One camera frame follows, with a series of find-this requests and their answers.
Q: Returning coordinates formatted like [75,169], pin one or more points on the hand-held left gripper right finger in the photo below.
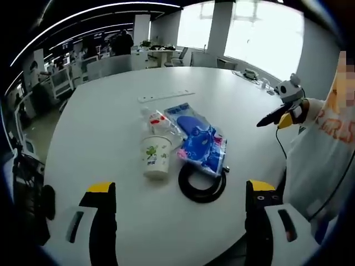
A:
[258,227]

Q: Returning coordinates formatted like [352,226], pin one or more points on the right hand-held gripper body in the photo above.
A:
[289,92]

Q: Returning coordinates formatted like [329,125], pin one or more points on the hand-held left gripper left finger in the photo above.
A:
[105,227]

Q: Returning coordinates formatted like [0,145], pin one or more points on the blue printed plastic package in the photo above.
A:
[199,138]

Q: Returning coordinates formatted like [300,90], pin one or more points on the white paper cup green print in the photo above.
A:
[156,158]

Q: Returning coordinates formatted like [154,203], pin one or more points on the white power strip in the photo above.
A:
[166,96]

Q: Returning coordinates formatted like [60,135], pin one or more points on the clear plastic bag red print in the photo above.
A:
[159,123]

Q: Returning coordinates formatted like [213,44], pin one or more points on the small white table item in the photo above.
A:
[267,87]

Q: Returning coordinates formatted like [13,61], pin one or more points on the small device on table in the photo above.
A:
[249,74]

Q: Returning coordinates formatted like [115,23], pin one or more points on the person in white shirt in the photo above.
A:
[319,166]

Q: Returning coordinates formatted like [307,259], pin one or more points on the black equipment stand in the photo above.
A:
[30,188]

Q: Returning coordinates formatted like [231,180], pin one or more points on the grey chair backrest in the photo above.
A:
[203,59]
[109,66]

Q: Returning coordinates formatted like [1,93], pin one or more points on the white round table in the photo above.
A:
[111,133]

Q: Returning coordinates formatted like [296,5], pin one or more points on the grey office chair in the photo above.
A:
[178,56]

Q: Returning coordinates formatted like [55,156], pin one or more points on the white background desk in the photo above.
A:
[155,56]

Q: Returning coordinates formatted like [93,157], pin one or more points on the potted green plant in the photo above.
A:
[146,44]

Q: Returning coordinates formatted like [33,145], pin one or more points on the white frame chair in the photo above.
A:
[62,81]

